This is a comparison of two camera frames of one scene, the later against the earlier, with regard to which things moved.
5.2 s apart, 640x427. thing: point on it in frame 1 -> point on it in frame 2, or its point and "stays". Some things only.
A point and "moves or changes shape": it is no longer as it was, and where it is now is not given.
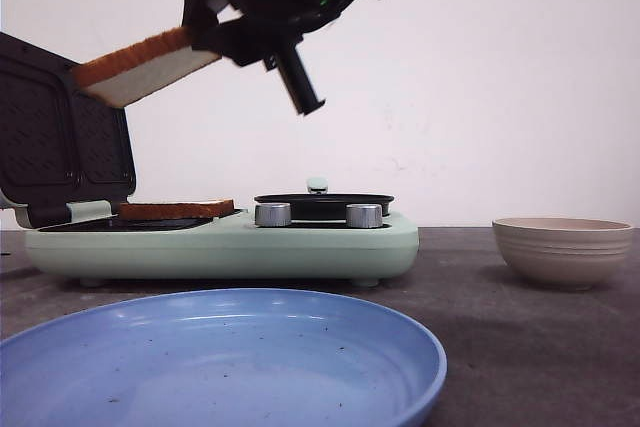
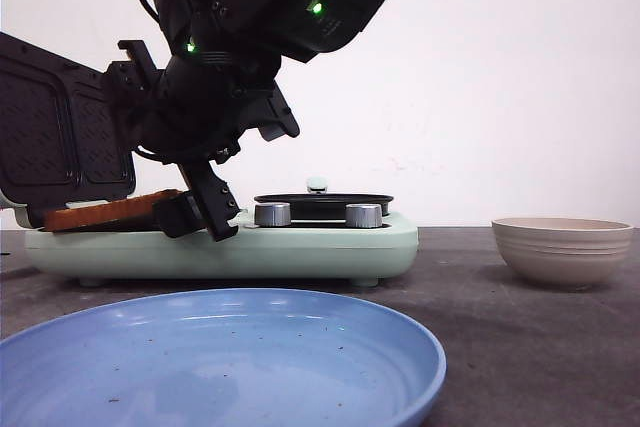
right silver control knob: x=364 y=215 stays
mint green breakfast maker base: x=229 y=246 stays
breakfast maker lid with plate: x=61 y=142 stays
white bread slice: x=125 y=73 moves or changes shape
